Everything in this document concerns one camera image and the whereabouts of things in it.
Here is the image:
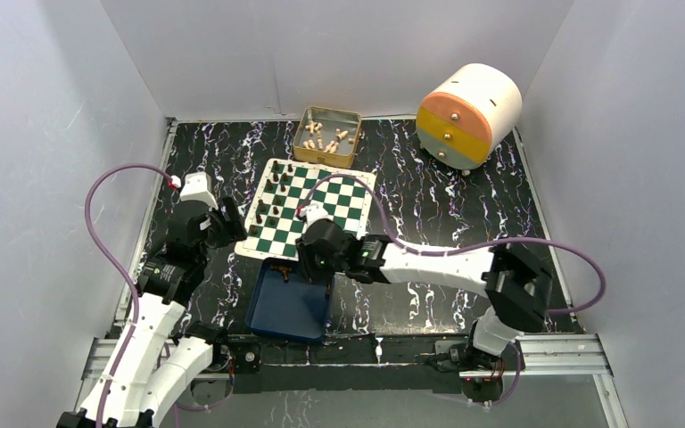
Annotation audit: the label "green white chess board mat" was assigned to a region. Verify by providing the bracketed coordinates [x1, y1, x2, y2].
[235, 158, 376, 263]

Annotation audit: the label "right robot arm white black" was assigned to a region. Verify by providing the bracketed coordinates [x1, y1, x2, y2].
[295, 219, 552, 369]

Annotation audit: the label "black base bar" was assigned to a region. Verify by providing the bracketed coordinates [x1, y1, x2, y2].
[172, 333, 524, 396]

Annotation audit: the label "blue plastic tray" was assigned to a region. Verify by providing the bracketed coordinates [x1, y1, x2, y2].
[245, 258, 334, 343]

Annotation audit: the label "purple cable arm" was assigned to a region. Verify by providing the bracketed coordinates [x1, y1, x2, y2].
[298, 173, 607, 408]
[85, 163, 235, 428]

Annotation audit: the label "gold metal tin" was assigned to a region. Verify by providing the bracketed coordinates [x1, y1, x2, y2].
[292, 106, 362, 169]

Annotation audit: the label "light wooden chess pieces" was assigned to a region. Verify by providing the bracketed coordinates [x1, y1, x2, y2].
[296, 121, 358, 155]

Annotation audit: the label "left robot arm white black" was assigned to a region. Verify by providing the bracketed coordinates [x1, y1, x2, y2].
[57, 197, 247, 427]

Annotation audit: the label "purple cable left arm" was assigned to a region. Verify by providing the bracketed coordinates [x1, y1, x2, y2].
[85, 163, 235, 428]

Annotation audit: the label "round mini drawer cabinet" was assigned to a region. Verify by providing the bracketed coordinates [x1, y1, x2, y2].
[416, 63, 523, 176]

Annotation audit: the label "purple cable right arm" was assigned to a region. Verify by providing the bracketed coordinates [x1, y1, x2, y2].
[298, 173, 607, 408]

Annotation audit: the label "aluminium rail frame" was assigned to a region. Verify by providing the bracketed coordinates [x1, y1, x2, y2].
[69, 118, 627, 428]

